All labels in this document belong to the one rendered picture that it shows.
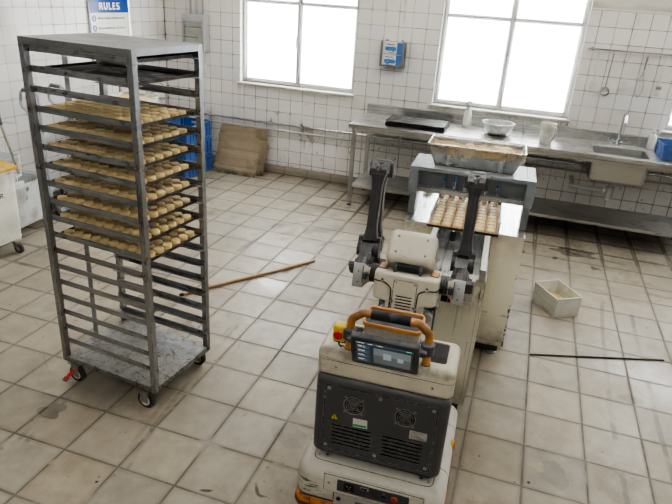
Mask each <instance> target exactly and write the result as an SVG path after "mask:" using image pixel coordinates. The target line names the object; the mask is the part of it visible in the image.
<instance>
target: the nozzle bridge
mask: <svg viewBox="0 0 672 504"><path fill-rule="evenodd" d="M470 171H475V172H482V173H487V175H490V176H491V178H490V183H489V188H488V193H487V195H484V191H483V192H482V194H481V197H480V200H485V201H492V202H499V203H506V204H513V205H520V206H522V210H521V215H520V219H519V231H523V232H525V231H526V226H527V221H528V216H529V212H530V209H531V208H532V204H533V199H534V195H535V190H536V185H537V178H536V169H535V168H530V167H523V166H519V167H518V169H517V170H516V172H515V173H514V175H508V174H501V173H493V172H486V171H478V170H471V169H463V168H456V167H448V166H441V165H435V164H434V160H433V157H432V155H430V154H422V153H419V154H418V156H417V157H416V159H415V160H414V161H413V163H412V164H411V167H410V175H409V184H408V191H410V195H409V203H408V211H407V214H414V212H415V210H416V208H417V200H418V192H419V191H423V192H430V193H437V194H444V195H450V196H457V197H464V198H468V189H466V192H463V185H464V179H465V173H466V172H467V173H469V172H470ZM446 174H447V177H446V187H445V189H442V183H443V180H444V178H445V176H446ZM457 175H458V177H457ZM456 177H457V181H456V183H457V185H456V190H455V191H453V190H452V187H453V182H454V179H456ZM500 181H501V184H500V187H499V194H498V197H495V196H494V195H495V190H496V188H497V185H499V183H500Z"/></svg>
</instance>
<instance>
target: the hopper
mask: <svg viewBox="0 0 672 504"><path fill-rule="evenodd" d="M472 141H473V142H472ZM432 142H433V143H432ZM435 142H436V143H441V144H435ZM468 143H471V144H474V146H475V147H480V146H482V147H486V148H488V149H489V148H492V146H499V147H509V148H512V150H513V151H517V152H522V154H514V153H506V152H498V151H490V150H482V149H474V148H466V147H458V146H450V145H442V144H451V145H466V144H468ZM428 145H429V148H430V151H431V154H432V157H433V160H434V164H435V165H441V166H448V167H456V168H463V169H471V170H478V171H486V172H493V173H501V174H508V175H514V173H515V172H516V170H517V169H518V167H519V166H520V164H521V163H522V161H523V160H524V158H525V157H526V156H527V145H525V144H517V143H509V142H501V141H492V140H484V139H476V138H468V137H459V136H451V135H443V134H433V136H432V137H431V139H430V140H429V142H428ZM479 145H480V146H479ZM486 145H487V146H486Z"/></svg>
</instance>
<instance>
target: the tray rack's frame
mask: <svg viewBox="0 0 672 504"><path fill-rule="evenodd" d="M17 41H18V48H19V55H20V62H21V69H22V75H23V82H24V89H25V96H26V103H27V110H28V117H29V124H30V131H31V137H32V144H33V151H34V158H35V165H36V172H37V179H38V186H39V192H40V199H41V206H42V213H43V220H44V227H45V234H46V241H47V248H48V254H49V261H50V268H51V275H52V282H53V289H54V296H55V303H56V309H57V316H58V323H59V330H60V337H61V344H62V351H63V358H64V360H67V361H69V362H68V363H67V364H70V365H71V368H75V369H76V371H74V373H73V374H72V375H73V376H76V377H79V373H78V367H79V366H82V367H83V368H84V367H86V368H88V369H91V370H94V371H96V372H99V373H102V374H104V375H107V376H110V377H112V378H115V379H118V380H120V381H123V382H126V383H128V384H131V385H134V386H136V387H138V388H137V389H136V390H139V391H140V401H141V402H144V403H146V404H148V395H147V394H148V393H149V392H151V378H150V371H149V370H146V369H143V368H141V367H138V366H135V365H132V364H130V363H127V362H124V361H121V360H118V359H116V358H113V357H110V356H107V355H104V354H102V353H99V352H96V351H93V350H91V349H88V348H85V347H82V346H77V347H75V348H74V349H72V350H71V349H70V342H69V335H68V328H67V321H66V313H65V306H64V299H63V292H62V285H61V277H60V270H59V263H58V256H57V248H56V241H55V234H54V227H53V220H52V212H51V205H50V198H49V191H48V184H47V176H46V169H45V162H44V155H43V148H42V140H41V133H40V126H39V119H38V112H37V104H36V97H35V90H34V83H33V75H32V68H31V61H30V54H29V47H28V44H32V45H40V46H48V47H55V48H63V49H71V50H79V51H87V52H95V53H102V54H110V55H118V56H126V50H125V49H136V57H140V56H151V55H162V54H173V53H184V52H195V51H199V46H198V44H195V43H187V42H178V41H169V40H160V39H151V38H142V37H133V36H124V35H115V34H106V33H74V34H46V35H19V36H17ZM114 325H116V326H119V327H122V328H125V329H128V330H131V331H134V332H137V333H140V334H143V335H146V336H147V326H145V325H142V324H139V323H136V322H133V321H130V320H127V319H124V318H121V320H119V321H118V322H116V323H114ZM93 327H94V332H95V333H98V334H101V335H104V336H107V337H110V338H113V339H116V340H118V341H121V342H124V343H127V344H130V345H133V346H136V347H139V348H142V349H145V350H147V351H148V341H145V340H143V339H140V338H137V337H134V336H131V335H128V334H125V333H122V332H119V331H116V330H113V329H110V328H106V329H105V330H103V331H101V332H100V333H99V332H98V324H95V323H93ZM155 331H156V339H157V340H158V341H160V342H159V343H158V344H156V345H157V354H158V355H160V356H161V357H160V358H159V359H157V360H158V369H159V370H162V372H161V373H159V388H160V390H161V389H163V388H164V387H165V386H166V385H167V384H169V383H170V382H171V381H172V380H173V379H175V378H176V377H177V376H178V375H180V374H181V373H182V372H183V371H184V370H186V369H187V368H188V367H189V366H191V365H192V364H193V363H194V362H195V361H200V357H201V356H203V355H204V354H205V353H206V352H207V347H204V346H203V343H202V342H199V341H196V340H193V339H190V338H187V337H184V336H181V335H178V334H175V333H172V332H169V331H165V330H162V329H159V328H156V329H155ZM85 343H87V344H90V345H93V346H96V347H99V348H102V349H104V350H107V351H110V352H113V353H116V354H118V355H121V356H124V357H127V358H130V359H133V360H135V361H138V362H141V363H144V364H147V365H149V356H147V355H144V354H141V353H138V352H135V351H132V350H130V349H127V348H124V347H121V346H118V345H115V344H112V343H109V342H107V341H104V340H101V339H98V338H95V337H92V338H90V339H88V340H87V341H85ZM149 366H150V365H149ZM151 393H152V392H151ZM152 394H153V393H152Z"/></svg>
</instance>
